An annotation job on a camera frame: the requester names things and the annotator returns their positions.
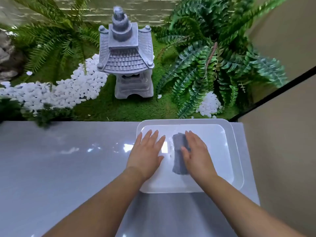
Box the person's right hand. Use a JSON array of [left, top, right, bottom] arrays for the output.
[[180, 130, 219, 187]]

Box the person's left hand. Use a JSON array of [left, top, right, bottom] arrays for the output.
[[124, 129, 166, 182]]

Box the grey cleaning cloth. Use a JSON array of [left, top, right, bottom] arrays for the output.
[[171, 132, 193, 175]]

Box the person's right forearm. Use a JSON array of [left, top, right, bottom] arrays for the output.
[[197, 172, 308, 237]]

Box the person's left forearm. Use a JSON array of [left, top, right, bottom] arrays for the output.
[[42, 168, 150, 237]]

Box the white plastic tray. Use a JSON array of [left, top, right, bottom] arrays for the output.
[[136, 118, 245, 194]]

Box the green moss mat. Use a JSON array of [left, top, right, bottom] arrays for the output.
[[12, 32, 240, 121]]

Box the patch of white pebbles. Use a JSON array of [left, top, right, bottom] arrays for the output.
[[196, 91, 223, 119], [0, 53, 109, 113]]

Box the long cabinet with grey top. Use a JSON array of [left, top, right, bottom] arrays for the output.
[[0, 120, 261, 237]]

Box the grey stone pagoda lantern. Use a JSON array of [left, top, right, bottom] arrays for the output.
[[97, 6, 155, 99]]

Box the small dark green shrub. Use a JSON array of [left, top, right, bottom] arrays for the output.
[[21, 103, 74, 127], [0, 96, 21, 121]]

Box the large bushy fern plant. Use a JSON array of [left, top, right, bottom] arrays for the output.
[[153, 0, 289, 119]]

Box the slim green fern plant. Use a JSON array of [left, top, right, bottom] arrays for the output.
[[0, 0, 99, 74]]

